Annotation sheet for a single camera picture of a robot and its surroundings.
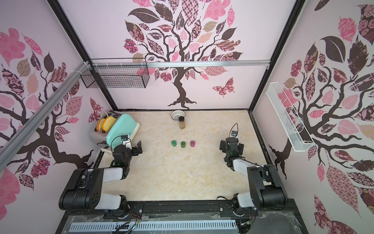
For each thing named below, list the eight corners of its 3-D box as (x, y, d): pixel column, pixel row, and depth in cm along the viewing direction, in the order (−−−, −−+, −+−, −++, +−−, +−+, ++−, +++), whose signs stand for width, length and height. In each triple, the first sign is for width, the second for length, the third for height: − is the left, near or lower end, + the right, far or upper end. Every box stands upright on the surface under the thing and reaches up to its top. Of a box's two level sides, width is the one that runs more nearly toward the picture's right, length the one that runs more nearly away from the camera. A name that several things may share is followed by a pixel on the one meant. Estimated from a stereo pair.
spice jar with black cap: (179, 128, 110) (178, 121, 103) (179, 123, 113) (179, 116, 107) (185, 128, 110) (184, 121, 103) (185, 123, 113) (184, 116, 107)
